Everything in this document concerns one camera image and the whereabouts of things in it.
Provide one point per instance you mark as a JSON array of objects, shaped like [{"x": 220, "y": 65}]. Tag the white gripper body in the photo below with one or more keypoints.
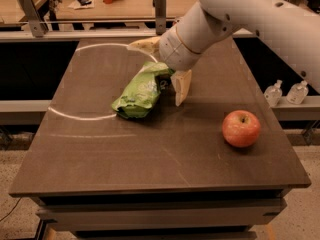
[{"x": 175, "y": 50}]

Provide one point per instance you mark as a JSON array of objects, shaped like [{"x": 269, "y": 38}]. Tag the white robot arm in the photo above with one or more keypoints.
[{"x": 291, "y": 32}]

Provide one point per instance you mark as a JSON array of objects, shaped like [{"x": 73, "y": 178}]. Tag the middle metal bracket post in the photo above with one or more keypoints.
[{"x": 160, "y": 16}]

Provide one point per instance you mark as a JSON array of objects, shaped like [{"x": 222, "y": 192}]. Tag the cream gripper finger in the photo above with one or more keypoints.
[
  {"x": 148, "y": 46},
  {"x": 181, "y": 81}
]

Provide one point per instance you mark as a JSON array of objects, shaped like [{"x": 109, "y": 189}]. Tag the table drawer base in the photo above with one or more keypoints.
[{"x": 156, "y": 215}]

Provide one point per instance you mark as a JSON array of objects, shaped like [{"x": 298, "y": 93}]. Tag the green rice chip bag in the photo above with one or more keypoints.
[{"x": 142, "y": 92}]

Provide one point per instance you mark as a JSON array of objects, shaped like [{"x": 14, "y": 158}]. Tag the clear sanitizer bottle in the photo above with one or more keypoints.
[
  {"x": 297, "y": 93},
  {"x": 273, "y": 93}
]

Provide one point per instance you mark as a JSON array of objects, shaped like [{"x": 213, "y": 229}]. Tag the metal rail frame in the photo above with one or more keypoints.
[{"x": 27, "y": 36}]

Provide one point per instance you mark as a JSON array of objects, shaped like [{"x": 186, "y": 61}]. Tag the red apple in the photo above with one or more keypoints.
[{"x": 241, "y": 128}]

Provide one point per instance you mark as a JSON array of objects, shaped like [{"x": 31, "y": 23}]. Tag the left metal bracket post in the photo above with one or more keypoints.
[{"x": 37, "y": 25}]

